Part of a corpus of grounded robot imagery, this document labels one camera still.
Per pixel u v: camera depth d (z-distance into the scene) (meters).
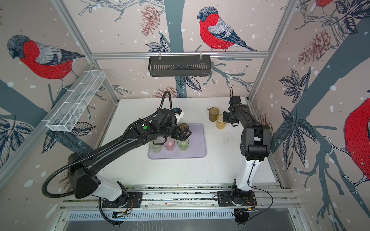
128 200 0.73
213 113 1.03
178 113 0.67
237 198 0.67
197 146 0.92
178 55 0.98
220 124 1.00
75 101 0.78
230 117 0.83
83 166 0.42
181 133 0.65
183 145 0.92
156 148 0.92
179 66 1.06
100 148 0.46
